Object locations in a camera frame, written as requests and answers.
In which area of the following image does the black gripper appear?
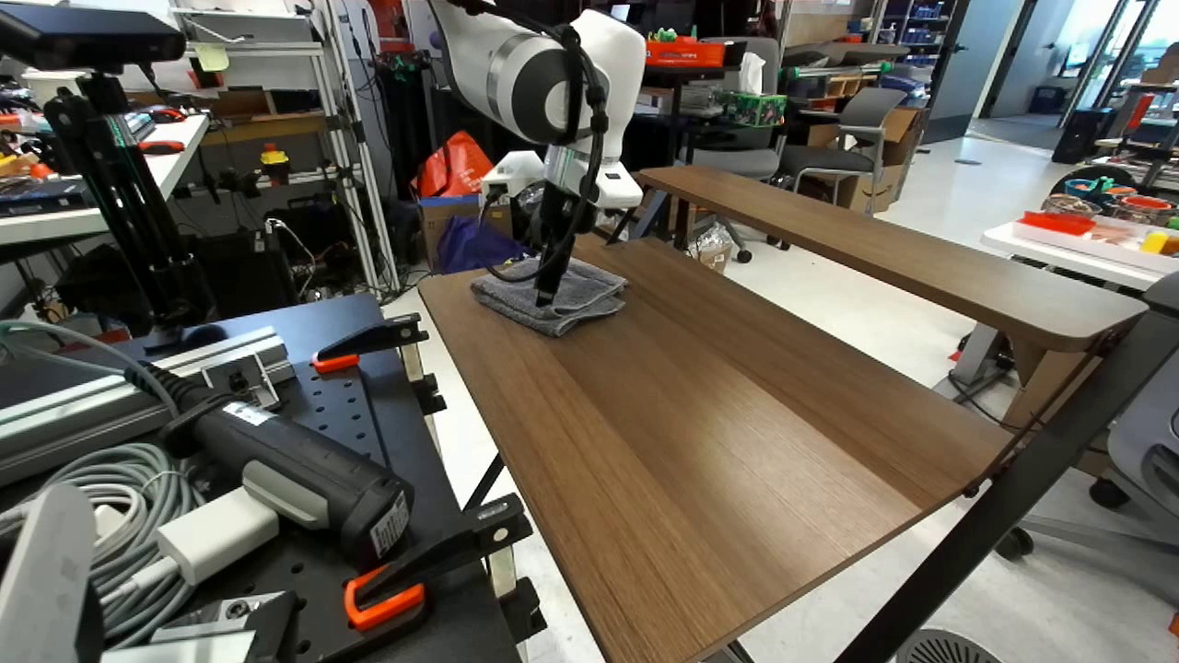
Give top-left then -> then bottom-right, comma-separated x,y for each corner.
532,182 -> 598,308

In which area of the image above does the grey towel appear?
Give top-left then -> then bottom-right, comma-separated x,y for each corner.
469,252 -> 629,341

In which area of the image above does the purple blue cloth item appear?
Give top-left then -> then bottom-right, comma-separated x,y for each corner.
436,215 -> 532,276

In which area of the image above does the cardboard box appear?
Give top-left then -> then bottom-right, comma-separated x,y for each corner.
418,189 -> 515,268

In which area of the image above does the orange bag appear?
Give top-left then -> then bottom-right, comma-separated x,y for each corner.
410,128 -> 500,204

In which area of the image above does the white metal ladder stand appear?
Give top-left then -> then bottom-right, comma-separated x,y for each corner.
171,0 -> 407,297

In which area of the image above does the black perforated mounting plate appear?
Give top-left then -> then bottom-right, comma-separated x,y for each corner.
122,292 -> 525,663

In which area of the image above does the orange red storage bin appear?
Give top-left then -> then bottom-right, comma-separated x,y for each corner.
644,36 -> 728,72

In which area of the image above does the black grey handheld tool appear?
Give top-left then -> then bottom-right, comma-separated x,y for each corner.
145,361 -> 418,568

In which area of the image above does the grey office chair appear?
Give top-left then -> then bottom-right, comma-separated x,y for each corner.
778,83 -> 915,205

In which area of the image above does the wooden raised desk shelf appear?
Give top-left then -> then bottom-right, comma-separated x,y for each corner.
635,161 -> 1151,358

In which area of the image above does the white power adapter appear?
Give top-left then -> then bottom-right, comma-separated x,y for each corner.
156,487 -> 283,591

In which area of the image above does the black tripod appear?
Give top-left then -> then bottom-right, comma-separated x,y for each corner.
42,70 -> 213,336

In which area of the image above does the white workbench table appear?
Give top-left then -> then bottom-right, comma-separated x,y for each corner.
0,110 -> 213,253

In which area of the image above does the red flat tray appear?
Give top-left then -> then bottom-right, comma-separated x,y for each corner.
1016,205 -> 1097,241

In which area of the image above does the white side table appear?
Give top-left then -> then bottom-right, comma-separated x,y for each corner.
981,217 -> 1179,296

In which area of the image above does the grey round fan grille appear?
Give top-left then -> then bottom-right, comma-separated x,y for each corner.
891,627 -> 1004,663

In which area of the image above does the grey flat metal bar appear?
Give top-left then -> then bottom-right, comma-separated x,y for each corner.
0,480 -> 100,663

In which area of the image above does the grey rolling chair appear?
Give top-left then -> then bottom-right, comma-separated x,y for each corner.
991,379 -> 1179,564

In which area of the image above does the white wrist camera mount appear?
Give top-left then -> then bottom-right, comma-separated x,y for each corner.
480,146 -> 549,209

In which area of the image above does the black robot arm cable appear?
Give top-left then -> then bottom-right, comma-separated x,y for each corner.
555,23 -> 617,252

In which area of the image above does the black clamp short orange handle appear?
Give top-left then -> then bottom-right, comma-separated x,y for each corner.
311,313 -> 431,379

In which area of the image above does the black clamp orange loop handle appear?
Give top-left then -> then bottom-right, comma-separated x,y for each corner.
338,495 -> 537,638

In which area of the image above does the silver aluminium rail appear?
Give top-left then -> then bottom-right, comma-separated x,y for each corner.
0,323 -> 295,487

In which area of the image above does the grey coiled cable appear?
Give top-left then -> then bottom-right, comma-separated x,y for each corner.
0,437 -> 198,648

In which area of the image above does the black desk frame leg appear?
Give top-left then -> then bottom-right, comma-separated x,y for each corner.
835,268 -> 1179,663

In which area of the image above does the black camera on tripod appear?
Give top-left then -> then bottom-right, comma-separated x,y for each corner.
0,0 -> 188,72

